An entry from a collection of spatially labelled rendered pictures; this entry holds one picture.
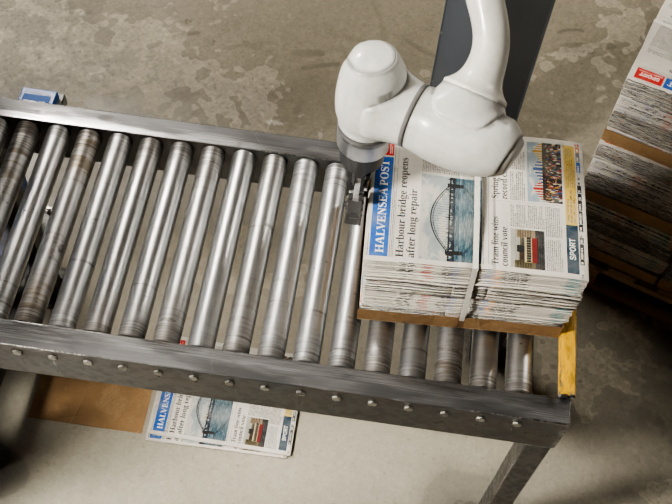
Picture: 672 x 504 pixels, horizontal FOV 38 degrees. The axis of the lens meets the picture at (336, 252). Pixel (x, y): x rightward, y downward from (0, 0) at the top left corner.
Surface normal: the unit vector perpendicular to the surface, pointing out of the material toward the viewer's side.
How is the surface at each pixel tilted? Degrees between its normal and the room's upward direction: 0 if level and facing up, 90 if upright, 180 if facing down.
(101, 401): 0
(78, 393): 0
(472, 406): 0
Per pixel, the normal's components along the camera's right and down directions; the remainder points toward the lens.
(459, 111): -0.22, -0.06
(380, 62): 0.07, -0.38
